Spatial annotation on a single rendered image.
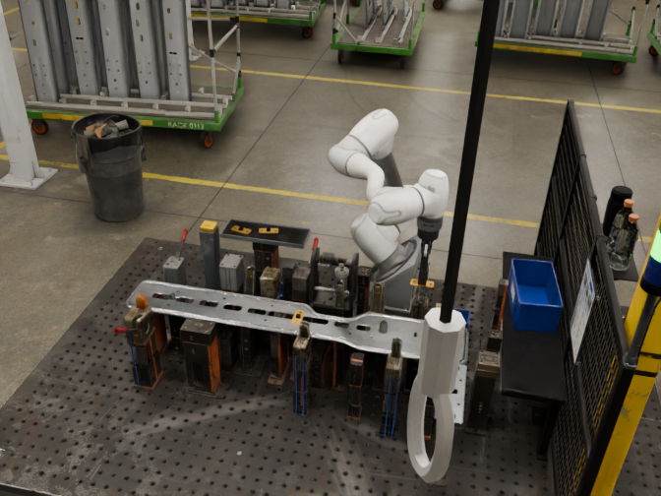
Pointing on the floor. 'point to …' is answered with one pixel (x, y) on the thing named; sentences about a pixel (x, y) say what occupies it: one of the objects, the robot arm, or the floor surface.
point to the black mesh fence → (558, 196)
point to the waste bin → (111, 163)
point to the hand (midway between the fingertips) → (423, 275)
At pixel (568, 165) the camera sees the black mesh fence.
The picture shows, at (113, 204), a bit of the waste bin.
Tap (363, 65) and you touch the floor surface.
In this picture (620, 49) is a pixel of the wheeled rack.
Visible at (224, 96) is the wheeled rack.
